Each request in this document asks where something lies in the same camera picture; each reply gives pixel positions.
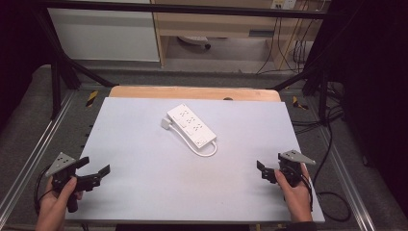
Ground black cable bundle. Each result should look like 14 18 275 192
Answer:
291 81 346 136

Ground wooden table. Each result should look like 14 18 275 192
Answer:
108 85 282 103

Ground white cabinet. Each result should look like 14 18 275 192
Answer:
47 7 161 63

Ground aluminium rail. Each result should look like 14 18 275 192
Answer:
316 126 377 231
0 90 77 222

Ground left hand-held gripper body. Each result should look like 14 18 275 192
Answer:
44 151 87 214

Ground person's left hand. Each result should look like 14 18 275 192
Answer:
35 175 85 227

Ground white power strip cable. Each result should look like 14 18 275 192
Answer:
168 123 219 158

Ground white power strip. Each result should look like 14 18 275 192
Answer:
166 103 218 149

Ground white chair base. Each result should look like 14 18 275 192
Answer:
177 35 213 51

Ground wall power outlet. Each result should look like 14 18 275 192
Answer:
269 0 298 11

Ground light grey table board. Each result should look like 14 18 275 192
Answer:
65 96 326 224

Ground person's right hand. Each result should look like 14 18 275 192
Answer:
273 163 315 223

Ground hanging black cables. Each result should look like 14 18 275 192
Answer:
255 14 311 75

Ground black metal frame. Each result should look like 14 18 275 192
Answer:
33 0 335 121

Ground yellow black tape strip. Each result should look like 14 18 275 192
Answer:
292 95 310 111
85 90 99 109

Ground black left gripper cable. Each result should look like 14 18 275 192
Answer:
33 165 55 217

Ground white power plug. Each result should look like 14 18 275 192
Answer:
160 116 173 131

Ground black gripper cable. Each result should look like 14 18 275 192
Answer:
299 121 352 223
33 165 55 217

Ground black curtain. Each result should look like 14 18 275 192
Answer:
320 0 408 211

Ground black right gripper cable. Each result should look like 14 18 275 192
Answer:
299 121 352 223

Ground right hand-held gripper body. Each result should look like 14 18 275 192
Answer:
277 149 318 189

